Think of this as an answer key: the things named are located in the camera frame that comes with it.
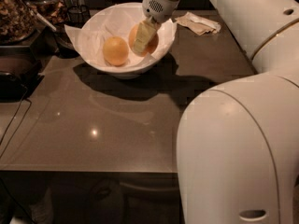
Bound black cable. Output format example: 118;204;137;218
0;70;34;161

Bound white paper bowl liner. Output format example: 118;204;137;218
64;7;177;67

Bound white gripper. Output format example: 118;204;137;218
133;0;180;54

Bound folded paper napkins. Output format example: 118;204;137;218
176;12;221;35

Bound black wire cup holder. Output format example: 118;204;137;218
67;5;91;28

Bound dark box appliance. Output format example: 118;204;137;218
0;52;44;101

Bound white ceramic bowl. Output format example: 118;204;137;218
75;2;178;80

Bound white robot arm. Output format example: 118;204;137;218
177;0;299;224

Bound large glass snack jar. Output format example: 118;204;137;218
0;0;36;45

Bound orange fruit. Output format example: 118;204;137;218
103;36;129;66
128;24;159;57

